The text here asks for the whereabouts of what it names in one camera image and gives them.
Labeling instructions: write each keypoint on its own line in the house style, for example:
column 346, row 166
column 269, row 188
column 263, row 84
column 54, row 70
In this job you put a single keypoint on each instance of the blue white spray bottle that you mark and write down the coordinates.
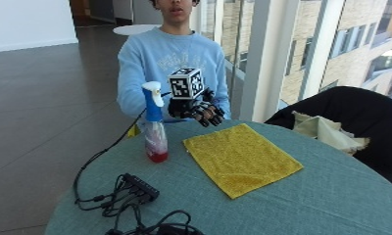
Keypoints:
column 154, row 130

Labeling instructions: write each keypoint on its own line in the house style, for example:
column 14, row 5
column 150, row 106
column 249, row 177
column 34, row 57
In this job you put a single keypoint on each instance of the white marker cube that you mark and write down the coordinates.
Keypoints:
column 185, row 85

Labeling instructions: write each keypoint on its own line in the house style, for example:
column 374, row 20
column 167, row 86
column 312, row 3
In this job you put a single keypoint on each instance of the black jacket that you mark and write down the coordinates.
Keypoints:
column 362, row 114

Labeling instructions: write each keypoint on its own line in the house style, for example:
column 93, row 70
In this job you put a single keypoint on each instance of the black device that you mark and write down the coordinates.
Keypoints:
column 179, row 230

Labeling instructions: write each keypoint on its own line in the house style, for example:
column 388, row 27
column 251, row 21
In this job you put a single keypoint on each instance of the yellow microfibre cloth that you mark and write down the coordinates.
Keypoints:
column 239, row 160

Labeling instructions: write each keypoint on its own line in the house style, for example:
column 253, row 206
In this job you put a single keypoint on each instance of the beige cloth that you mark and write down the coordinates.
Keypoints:
column 324, row 132

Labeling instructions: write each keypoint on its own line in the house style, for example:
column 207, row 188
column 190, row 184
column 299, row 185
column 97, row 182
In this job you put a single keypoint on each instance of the white round table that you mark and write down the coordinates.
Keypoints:
column 135, row 29

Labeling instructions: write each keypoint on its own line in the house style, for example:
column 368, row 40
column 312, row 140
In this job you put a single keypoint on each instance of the white window pillar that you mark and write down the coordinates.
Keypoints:
column 266, row 58

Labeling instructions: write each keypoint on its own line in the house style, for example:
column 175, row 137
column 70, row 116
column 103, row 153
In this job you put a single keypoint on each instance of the black usb hub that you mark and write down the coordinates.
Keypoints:
column 142, row 186

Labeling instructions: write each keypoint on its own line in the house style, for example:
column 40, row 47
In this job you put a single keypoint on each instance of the small yellow item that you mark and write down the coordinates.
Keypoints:
column 134, row 131

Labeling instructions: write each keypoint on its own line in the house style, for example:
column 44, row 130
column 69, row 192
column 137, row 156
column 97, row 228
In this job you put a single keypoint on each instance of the the person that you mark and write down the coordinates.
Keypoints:
column 162, row 52

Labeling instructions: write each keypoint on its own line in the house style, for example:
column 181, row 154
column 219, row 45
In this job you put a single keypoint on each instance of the teal tablecloth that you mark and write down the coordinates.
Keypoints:
column 314, row 202

